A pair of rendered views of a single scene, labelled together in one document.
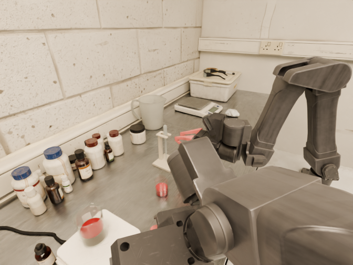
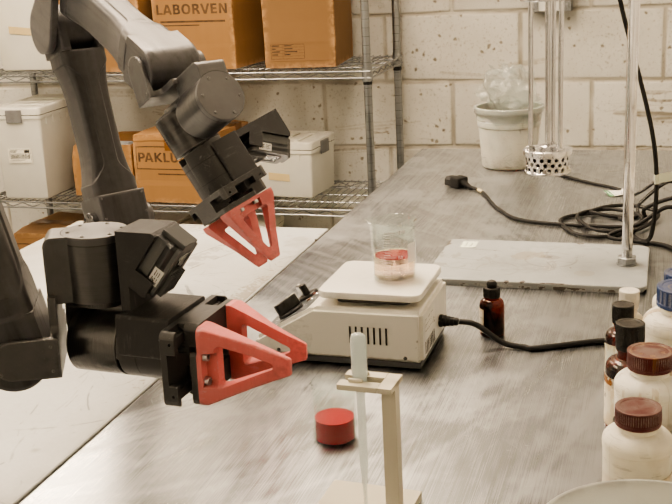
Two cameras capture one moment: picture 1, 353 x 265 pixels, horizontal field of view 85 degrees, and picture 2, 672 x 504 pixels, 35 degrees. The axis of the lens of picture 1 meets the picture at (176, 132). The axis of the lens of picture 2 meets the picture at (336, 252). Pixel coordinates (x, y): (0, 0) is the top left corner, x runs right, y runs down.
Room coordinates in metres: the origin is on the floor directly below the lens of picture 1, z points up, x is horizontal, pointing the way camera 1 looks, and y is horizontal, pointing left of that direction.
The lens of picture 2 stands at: (1.36, -0.13, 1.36)
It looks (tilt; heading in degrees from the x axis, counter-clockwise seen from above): 16 degrees down; 168
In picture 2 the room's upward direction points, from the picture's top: 3 degrees counter-clockwise
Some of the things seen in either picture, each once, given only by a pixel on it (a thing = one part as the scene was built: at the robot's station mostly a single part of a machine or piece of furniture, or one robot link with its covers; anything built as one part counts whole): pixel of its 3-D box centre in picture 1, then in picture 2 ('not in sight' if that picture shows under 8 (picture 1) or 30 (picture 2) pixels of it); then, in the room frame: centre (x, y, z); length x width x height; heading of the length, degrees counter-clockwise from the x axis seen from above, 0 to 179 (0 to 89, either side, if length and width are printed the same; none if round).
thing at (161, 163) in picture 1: (166, 149); (359, 446); (0.59, 0.04, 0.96); 0.08 x 0.08 x 0.13; 57
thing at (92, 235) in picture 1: (92, 225); (391, 247); (0.24, 0.16, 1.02); 0.06 x 0.05 x 0.08; 70
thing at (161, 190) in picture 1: (161, 185); (334, 409); (0.44, 0.05, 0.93); 0.04 x 0.04 x 0.06
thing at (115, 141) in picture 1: (115, 142); (636, 463); (0.66, 0.25, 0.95); 0.06 x 0.06 x 0.10
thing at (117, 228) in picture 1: (100, 242); (380, 280); (0.23, 0.15, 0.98); 0.12 x 0.12 x 0.01; 60
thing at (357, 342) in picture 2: not in sight; (357, 360); (0.60, 0.04, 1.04); 0.01 x 0.01 x 0.04; 58
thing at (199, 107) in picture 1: (198, 106); not in sight; (1.13, -0.14, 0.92); 0.26 x 0.19 x 0.05; 56
